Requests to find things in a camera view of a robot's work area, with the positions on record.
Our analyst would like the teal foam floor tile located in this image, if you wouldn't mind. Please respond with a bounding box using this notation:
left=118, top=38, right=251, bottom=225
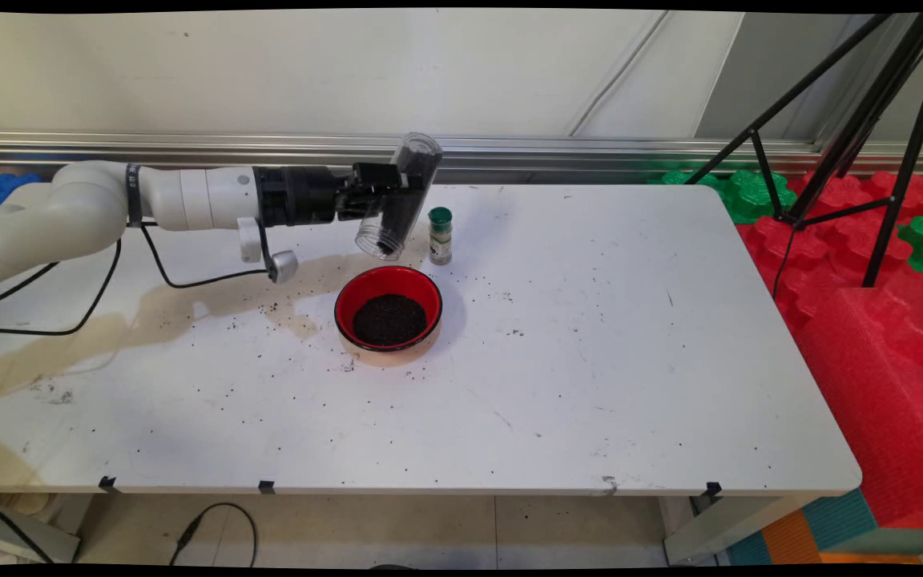
left=726, top=489, right=879, bottom=566

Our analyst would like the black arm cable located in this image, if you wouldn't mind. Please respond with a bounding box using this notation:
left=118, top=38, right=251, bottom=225
left=0, top=223, right=274, bottom=336
left=0, top=260, right=62, bottom=315

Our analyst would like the black tripod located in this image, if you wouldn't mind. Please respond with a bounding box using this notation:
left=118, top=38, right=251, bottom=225
left=682, top=11, right=923, bottom=299

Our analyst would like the large red foam block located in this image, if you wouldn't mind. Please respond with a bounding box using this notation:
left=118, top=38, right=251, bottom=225
left=794, top=268, right=923, bottom=530

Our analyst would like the grey table leg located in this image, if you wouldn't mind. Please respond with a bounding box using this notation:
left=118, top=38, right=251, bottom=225
left=662, top=493, right=823, bottom=566
left=0, top=497, right=82, bottom=563

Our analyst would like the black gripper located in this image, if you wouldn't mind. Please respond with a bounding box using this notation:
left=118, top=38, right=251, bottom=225
left=253, top=163, right=429, bottom=228

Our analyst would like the red bowl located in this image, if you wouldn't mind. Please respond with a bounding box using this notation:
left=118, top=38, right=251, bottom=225
left=335, top=265, right=444, bottom=368

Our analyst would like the clear plastic jar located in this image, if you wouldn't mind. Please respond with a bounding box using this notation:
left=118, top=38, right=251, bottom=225
left=354, top=132, right=444, bottom=262

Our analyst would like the white wall cable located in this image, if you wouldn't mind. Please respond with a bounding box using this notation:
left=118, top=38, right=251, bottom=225
left=567, top=11, right=671, bottom=137

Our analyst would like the blue foam gear tile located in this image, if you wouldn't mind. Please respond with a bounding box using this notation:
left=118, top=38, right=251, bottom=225
left=0, top=172, right=50, bottom=213

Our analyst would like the green capped spice bottle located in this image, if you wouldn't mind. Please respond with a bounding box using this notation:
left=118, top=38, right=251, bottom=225
left=429, top=207, right=454, bottom=266

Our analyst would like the aluminium wall rail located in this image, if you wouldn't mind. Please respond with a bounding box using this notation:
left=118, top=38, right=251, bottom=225
left=0, top=131, right=923, bottom=179

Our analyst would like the orange foam floor tile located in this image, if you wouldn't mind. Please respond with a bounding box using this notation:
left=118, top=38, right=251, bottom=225
left=762, top=510, right=923, bottom=566

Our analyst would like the black dangling cable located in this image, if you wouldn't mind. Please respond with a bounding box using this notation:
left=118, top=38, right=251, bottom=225
left=0, top=490, right=55, bottom=563

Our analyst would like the thin black tripod cable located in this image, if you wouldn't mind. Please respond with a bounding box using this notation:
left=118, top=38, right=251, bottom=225
left=772, top=224, right=799, bottom=299

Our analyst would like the black cable with plug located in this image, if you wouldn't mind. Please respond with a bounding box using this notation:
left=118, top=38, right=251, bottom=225
left=169, top=502, right=258, bottom=568

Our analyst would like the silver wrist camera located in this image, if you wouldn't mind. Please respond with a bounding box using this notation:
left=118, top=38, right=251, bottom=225
left=268, top=249, right=300, bottom=284

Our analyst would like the black seeds pile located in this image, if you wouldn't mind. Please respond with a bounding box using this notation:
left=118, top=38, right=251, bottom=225
left=353, top=293, right=429, bottom=347

